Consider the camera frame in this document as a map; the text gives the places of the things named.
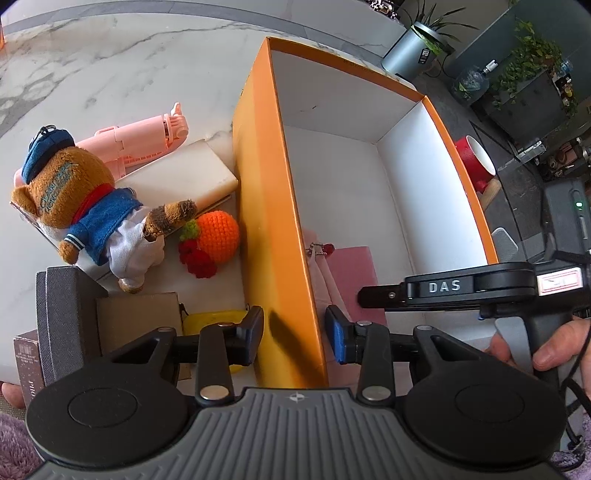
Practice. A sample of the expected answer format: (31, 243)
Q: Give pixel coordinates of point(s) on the dark maroon box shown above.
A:
(30, 364)

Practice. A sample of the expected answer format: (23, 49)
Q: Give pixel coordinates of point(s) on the grey trash bin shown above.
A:
(406, 50)

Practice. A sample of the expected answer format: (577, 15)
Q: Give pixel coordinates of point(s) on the red crochet berry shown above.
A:
(198, 258)

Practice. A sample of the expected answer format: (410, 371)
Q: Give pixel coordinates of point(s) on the green leafy plant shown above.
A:
(431, 21)

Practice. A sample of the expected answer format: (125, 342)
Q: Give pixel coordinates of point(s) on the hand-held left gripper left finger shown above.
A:
(256, 333)

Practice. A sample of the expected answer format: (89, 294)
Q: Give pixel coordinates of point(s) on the yellow plastic toy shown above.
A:
(212, 318)

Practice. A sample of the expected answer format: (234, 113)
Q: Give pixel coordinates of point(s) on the orange crochet ball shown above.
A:
(219, 235)

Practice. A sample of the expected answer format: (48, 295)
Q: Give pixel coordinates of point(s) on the pink pouch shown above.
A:
(355, 272)

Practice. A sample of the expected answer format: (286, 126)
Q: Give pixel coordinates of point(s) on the person's right hand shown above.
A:
(561, 344)

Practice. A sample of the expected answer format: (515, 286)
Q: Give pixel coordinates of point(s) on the orange cardboard box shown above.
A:
(268, 207)

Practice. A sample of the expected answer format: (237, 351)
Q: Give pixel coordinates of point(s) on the pink handheld fan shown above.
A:
(134, 143)

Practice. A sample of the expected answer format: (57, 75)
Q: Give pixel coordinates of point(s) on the green ivy plant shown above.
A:
(526, 60)

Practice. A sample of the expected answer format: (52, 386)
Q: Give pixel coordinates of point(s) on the person's bare leg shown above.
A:
(9, 394)

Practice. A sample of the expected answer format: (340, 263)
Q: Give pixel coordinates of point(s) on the clear water bottle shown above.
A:
(473, 83)

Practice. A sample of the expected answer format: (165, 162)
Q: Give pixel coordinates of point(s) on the grey cabinet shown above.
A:
(531, 106)

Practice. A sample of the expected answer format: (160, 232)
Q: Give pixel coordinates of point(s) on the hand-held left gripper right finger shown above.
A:
(336, 337)

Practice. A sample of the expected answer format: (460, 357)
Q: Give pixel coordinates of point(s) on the brown teddy bear blue outfit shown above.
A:
(97, 221)

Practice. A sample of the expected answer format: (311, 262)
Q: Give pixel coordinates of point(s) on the grey fabric box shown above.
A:
(69, 318)

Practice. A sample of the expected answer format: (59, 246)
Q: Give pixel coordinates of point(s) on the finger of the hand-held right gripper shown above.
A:
(392, 296)

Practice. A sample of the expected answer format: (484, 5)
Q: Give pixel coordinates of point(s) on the brown cardboard box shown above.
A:
(138, 318)

